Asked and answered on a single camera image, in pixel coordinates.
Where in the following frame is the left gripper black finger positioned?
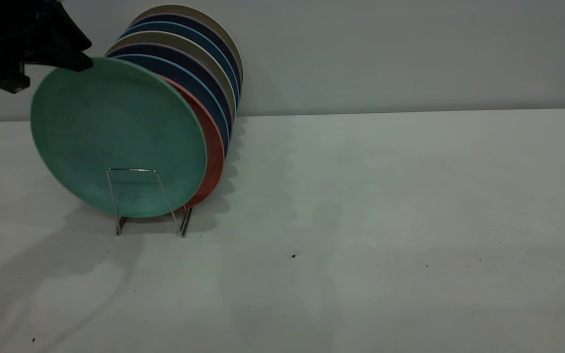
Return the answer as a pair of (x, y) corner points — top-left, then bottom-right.
(56, 2), (93, 51)
(23, 50), (94, 73)

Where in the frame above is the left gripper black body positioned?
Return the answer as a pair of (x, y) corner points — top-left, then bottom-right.
(0, 0), (68, 55)

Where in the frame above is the green round plate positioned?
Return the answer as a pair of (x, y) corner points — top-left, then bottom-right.
(30, 57), (208, 219)

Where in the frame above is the beige round plate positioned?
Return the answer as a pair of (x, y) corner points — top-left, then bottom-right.
(104, 31), (238, 123)
(129, 4), (244, 84)

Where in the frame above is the navy plate lavender rim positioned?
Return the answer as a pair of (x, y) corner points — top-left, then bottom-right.
(104, 43), (234, 140)
(128, 13), (243, 89)

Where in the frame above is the teal-blue round plate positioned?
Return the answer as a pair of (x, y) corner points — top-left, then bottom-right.
(118, 21), (241, 106)

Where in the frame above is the blue plate light-blue rim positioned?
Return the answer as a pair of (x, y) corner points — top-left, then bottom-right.
(114, 53), (231, 158)

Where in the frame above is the pink round plate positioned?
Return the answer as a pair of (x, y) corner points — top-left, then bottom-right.
(159, 75), (227, 213)

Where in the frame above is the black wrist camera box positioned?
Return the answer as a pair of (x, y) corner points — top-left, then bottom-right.
(0, 49), (32, 94)

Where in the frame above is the metal wire plate rack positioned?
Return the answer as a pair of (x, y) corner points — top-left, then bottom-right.
(106, 168), (195, 239)

